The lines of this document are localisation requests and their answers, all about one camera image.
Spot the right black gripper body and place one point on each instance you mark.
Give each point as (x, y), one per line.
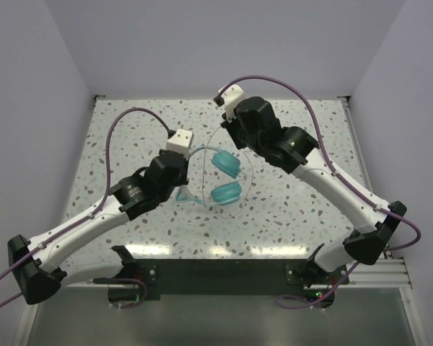
(240, 138)

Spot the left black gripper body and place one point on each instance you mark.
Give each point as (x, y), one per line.
(182, 178)

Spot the teal white cat-ear headphones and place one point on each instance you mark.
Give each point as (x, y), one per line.
(221, 184)

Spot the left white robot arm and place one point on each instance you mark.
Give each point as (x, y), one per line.
(35, 263)

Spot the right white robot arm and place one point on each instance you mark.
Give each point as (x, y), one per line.
(374, 219)

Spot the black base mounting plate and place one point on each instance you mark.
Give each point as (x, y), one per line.
(219, 277)

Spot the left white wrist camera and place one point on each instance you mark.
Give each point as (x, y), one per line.
(181, 142)

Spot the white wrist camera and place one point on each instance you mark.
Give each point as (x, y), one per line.
(181, 142)
(229, 100)

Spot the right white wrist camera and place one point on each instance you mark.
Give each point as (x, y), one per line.
(229, 100)

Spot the front aluminium frame rail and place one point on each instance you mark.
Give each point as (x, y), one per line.
(129, 301)

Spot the aluminium frame rail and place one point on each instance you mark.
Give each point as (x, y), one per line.
(129, 301)
(368, 173)

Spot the right aluminium frame rail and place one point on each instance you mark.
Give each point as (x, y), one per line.
(368, 173)

